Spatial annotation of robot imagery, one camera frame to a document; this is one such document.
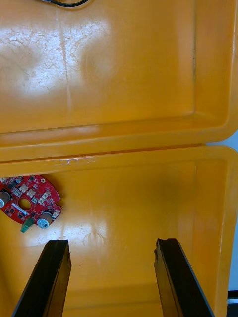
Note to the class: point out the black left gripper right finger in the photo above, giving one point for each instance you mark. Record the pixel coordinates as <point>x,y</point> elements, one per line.
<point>178,284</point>

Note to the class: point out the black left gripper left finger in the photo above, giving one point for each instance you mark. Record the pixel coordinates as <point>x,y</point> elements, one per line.
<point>47,284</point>

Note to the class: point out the yellow-orange plastic bin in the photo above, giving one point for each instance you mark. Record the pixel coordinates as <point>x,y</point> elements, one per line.
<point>124,74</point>
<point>124,210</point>

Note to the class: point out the round red circuit board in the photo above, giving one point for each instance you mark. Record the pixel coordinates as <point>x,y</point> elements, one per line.
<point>39,183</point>

